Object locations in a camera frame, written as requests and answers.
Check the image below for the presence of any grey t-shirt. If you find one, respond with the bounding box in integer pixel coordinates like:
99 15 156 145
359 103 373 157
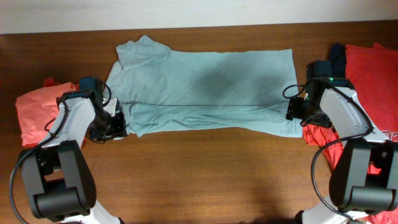
104 36 302 138

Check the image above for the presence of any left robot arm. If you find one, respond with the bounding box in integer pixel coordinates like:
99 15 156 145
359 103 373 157
9 77 127 223

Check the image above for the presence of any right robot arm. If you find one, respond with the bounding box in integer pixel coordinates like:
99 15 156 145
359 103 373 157
286 60 397 224

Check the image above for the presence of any dark navy garment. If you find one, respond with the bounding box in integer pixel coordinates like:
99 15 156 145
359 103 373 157
328 43 346 78

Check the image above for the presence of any folded salmon pink shirt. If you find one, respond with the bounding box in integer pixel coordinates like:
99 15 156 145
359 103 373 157
15 82 78 147

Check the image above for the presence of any red printed t-shirt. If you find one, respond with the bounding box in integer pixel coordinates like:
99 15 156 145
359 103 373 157
303 42 397 224

